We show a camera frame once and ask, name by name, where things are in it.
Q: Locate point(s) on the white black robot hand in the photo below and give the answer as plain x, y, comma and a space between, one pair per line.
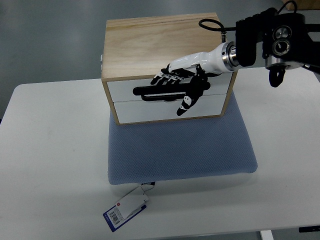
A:
198, 67

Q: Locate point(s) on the black drawer handle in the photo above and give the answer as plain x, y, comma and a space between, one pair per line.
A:
169, 92

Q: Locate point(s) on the white drawer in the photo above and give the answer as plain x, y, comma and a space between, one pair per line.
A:
122, 91
138, 111

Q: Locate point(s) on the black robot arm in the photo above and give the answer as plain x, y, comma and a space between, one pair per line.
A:
286, 44

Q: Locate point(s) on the wooden drawer cabinet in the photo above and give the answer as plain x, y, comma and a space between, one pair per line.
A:
138, 48

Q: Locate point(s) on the blue grey cushion mat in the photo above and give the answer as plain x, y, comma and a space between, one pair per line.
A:
182, 149

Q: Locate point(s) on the cardboard box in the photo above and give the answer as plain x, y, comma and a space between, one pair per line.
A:
303, 5

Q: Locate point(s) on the white blue product tag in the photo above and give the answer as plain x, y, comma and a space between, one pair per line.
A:
125, 209

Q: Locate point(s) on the white table leg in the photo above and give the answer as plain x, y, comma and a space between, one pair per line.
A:
266, 235

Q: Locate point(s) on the black table control panel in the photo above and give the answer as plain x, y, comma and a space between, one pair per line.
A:
309, 229

